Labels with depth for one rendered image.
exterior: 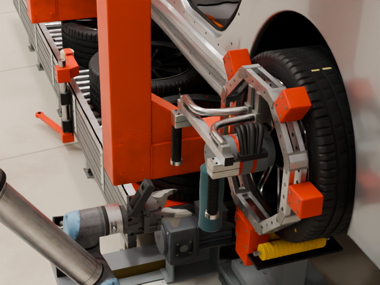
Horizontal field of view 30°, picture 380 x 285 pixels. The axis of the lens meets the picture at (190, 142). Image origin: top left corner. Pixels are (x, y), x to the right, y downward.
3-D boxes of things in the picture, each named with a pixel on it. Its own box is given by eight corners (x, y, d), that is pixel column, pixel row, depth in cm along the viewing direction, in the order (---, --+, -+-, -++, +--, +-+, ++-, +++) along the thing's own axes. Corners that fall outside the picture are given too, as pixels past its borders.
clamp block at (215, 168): (239, 175, 217) (240, 160, 214) (212, 180, 214) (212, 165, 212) (233, 167, 221) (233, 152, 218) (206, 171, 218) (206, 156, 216)
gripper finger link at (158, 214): (176, 212, 214) (148, 208, 215) (176, 207, 213) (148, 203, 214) (173, 221, 210) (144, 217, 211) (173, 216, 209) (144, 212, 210)
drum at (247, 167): (275, 177, 239) (279, 140, 232) (216, 188, 232) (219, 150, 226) (257, 156, 251) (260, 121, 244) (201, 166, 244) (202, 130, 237)
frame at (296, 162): (297, 260, 233) (315, 112, 206) (279, 264, 231) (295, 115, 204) (231, 176, 277) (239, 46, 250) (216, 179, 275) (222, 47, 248)
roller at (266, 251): (331, 248, 254) (333, 235, 251) (257, 265, 245) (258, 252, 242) (323, 239, 259) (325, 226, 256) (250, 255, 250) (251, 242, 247)
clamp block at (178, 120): (199, 125, 245) (200, 111, 242) (175, 129, 242) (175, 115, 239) (194, 119, 249) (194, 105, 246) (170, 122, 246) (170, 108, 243)
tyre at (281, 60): (413, 207, 211) (349, 9, 227) (344, 222, 204) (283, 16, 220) (319, 245, 271) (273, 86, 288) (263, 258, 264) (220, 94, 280)
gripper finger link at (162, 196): (169, 199, 227) (150, 212, 221) (169, 183, 224) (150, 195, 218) (177, 202, 225) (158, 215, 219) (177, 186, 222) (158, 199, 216)
